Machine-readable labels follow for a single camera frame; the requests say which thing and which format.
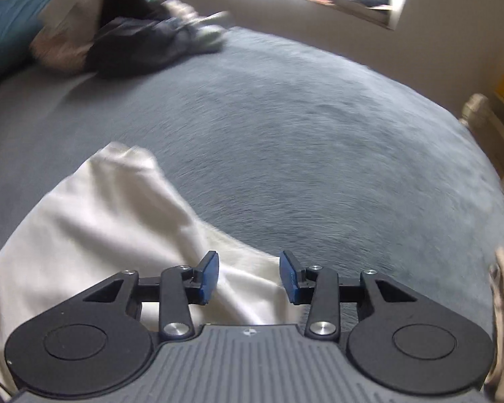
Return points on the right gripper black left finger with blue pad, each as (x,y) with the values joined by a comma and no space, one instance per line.
(104,337)

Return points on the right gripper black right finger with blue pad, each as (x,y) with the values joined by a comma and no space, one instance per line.
(393,335)

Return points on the white sweatshirt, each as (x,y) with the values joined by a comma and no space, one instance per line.
(117,211)

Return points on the dark clothes pile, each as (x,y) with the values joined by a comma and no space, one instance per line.
(124,38)

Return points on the grey-blue fleece bed blanket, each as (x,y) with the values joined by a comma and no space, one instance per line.
(283,147)

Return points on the teal pillow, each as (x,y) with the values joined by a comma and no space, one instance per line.
(19,24)

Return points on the carved bed post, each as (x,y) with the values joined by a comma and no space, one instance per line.
(475,114)

